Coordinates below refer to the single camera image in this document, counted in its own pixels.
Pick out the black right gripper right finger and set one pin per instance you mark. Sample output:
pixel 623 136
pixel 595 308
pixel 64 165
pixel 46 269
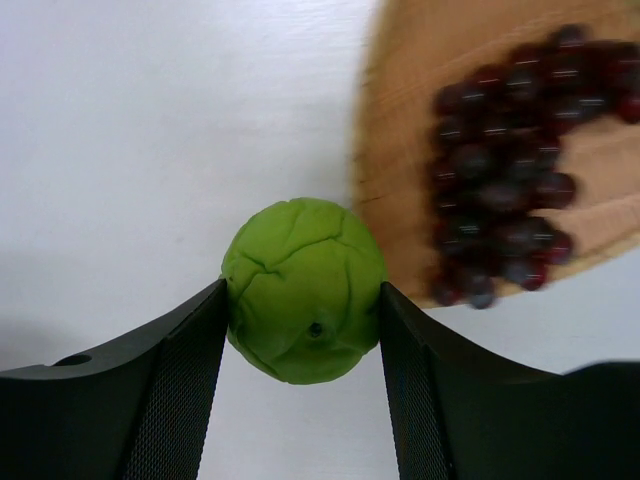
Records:
pixel 460 411

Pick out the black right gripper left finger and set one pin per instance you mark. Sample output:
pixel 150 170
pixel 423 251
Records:
pixel 135 407

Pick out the green fake apple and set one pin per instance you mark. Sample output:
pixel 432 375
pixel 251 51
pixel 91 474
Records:
pixel 303 281

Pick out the dark red fake grapes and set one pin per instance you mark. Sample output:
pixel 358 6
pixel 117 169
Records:
pixel 499 148

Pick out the woven bamboo fruit bowl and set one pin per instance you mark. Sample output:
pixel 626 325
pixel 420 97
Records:
pixel 420 46

